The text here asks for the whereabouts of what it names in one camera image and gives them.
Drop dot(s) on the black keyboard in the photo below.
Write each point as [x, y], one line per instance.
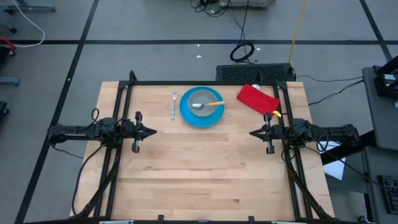
[390, 194]

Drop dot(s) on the black vented box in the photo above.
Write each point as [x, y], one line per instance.
[255, 72]

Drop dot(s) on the grey furniture foot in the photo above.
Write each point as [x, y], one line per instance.
[9, 81]

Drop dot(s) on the blue round plate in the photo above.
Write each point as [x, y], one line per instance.
[202, 122]

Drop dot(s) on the black device on desk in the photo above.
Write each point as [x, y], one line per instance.
[388, 79]

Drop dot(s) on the black metal beam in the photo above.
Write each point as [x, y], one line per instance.
[348, 151]

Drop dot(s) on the grey side desk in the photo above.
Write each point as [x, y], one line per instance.
[381, 124]

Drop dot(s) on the grey bowl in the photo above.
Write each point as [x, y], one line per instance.
[202, 95]

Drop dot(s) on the small white object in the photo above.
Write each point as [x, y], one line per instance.
[255, 86]

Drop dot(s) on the grey equipment case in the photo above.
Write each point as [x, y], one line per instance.
[245, 3]

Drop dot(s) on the grey furniture base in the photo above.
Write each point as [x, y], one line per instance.
[31, 7]

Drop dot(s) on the black metal table frame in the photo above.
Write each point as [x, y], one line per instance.
[199, 83]

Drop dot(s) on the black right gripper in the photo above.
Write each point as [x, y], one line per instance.
[280, 133]

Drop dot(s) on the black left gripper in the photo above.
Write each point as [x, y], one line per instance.
[129, 130]

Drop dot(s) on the white paper sheet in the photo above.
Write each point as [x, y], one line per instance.
[335, 169]

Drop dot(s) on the black frame clamp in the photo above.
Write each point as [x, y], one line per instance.
[160, 218]
[251, 219]

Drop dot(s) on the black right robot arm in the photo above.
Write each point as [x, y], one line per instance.
[326, 133]

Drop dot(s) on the yellow tag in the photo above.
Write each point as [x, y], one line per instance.
[277, 113]

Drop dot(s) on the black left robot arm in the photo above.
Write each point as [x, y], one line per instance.
[81, 132]

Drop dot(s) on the black caster wheel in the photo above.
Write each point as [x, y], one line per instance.
[13, 30]

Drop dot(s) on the red cloth pouch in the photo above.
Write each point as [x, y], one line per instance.
[256, 99]

